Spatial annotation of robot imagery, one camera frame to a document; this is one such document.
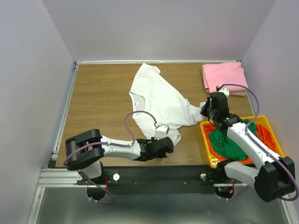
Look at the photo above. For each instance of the green t shirt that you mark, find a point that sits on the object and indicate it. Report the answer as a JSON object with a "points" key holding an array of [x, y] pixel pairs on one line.
{"points": [[223, 147]]}

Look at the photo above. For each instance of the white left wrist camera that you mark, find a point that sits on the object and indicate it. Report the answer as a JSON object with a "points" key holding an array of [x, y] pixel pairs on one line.
{"points": [[161, 131]]}

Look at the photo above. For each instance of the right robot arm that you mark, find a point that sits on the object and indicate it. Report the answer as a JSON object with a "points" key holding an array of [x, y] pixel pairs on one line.
{"points": [[272, 177]]}

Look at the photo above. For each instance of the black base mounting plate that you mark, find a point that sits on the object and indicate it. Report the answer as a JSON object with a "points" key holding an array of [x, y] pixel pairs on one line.
{"points": [[229, 187]]}

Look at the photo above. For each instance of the orange t shirt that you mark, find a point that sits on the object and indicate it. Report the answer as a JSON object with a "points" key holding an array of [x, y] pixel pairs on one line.
{"points": [[258, 130]]}

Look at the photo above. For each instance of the folded pink t shirt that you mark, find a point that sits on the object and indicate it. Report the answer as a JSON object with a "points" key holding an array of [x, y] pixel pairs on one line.
{"points": [[215, 74]]}

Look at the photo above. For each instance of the aluminium frame rail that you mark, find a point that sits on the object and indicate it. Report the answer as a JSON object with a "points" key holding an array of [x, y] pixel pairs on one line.
{"points": [[58, 178]]}

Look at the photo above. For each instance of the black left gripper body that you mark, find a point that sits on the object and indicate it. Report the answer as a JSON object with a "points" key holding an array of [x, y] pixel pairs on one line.
{"points": [[163, 156]]}

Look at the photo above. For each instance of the white t shirt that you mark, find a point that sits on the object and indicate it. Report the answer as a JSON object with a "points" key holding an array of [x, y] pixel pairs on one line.
{"points": [[151, 93]]}

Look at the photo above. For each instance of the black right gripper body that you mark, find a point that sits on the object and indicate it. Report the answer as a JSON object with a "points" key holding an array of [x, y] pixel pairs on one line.
{"points": [[207, 111]]}

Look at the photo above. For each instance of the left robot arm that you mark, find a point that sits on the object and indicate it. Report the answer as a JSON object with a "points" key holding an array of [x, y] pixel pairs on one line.
{"points": [[84, 151]]}

